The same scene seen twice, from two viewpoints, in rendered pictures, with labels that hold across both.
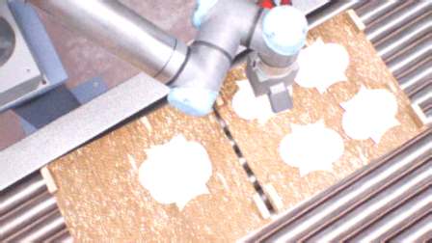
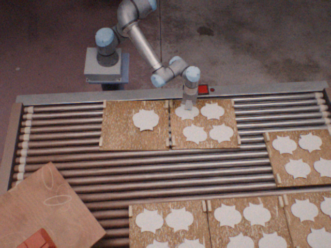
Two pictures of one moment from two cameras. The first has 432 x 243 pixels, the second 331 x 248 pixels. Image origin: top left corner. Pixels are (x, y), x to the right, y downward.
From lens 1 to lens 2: 1.02 m
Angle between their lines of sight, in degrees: 18
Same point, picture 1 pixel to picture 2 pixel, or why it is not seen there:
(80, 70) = not seen: hidden behind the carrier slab
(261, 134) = (180, 123)
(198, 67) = (163, 71)
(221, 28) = (175, 65)
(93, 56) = not seen: hidden behind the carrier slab
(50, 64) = (124, 76)
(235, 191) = (162, 135)
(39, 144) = (107, 94)
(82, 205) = (110, 117)
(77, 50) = not seen: hidden behind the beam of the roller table
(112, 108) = (136, 95)
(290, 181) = (182, 141)
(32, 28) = (124, 63)
